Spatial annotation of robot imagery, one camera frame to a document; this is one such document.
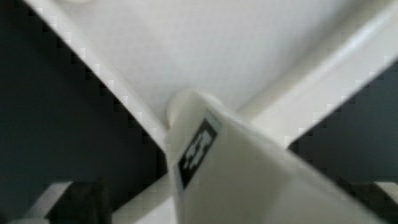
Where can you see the white desk tabletop tray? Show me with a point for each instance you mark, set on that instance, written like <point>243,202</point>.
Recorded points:
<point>281,55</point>

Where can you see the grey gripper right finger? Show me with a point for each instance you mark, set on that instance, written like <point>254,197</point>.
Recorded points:
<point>371,196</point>

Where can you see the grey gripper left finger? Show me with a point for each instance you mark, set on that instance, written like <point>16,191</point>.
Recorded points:
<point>71,204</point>

